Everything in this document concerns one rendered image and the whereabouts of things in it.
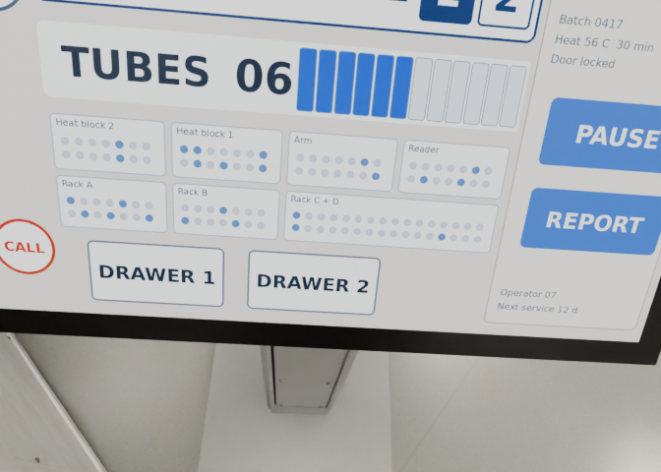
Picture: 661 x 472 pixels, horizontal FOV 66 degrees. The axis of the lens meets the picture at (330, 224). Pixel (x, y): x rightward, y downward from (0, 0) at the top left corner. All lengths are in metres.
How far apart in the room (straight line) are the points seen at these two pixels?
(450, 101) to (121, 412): 1.21
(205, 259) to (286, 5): 0.17
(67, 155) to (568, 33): 0.32
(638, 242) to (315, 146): 0.24
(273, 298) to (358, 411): 0.98
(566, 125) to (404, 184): 0.11
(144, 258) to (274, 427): 0.98
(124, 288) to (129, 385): 1.04
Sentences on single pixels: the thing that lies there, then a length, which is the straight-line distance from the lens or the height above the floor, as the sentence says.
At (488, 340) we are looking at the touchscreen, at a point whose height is 0.97.
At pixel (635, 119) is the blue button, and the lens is 0.39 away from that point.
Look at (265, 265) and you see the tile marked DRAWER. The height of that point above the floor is 1.01.
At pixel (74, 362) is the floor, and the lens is 1.49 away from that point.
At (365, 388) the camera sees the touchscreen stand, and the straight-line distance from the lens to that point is 1.35.
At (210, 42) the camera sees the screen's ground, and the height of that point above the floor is 1.12.
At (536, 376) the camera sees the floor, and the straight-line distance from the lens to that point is 1.53.
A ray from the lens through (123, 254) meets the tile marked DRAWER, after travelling 0.38.
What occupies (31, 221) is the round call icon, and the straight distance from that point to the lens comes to 0.40.
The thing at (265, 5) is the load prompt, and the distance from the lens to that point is 0.33.
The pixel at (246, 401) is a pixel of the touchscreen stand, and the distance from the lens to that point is 1.33.
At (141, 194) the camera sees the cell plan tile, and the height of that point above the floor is 1.05.
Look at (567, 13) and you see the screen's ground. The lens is 0.36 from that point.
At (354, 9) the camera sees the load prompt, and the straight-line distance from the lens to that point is 0.33.
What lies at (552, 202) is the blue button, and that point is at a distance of 0.38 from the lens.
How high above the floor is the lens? 1.34
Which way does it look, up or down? 60 degrees down
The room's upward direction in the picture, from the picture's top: 9 degrees clockwise
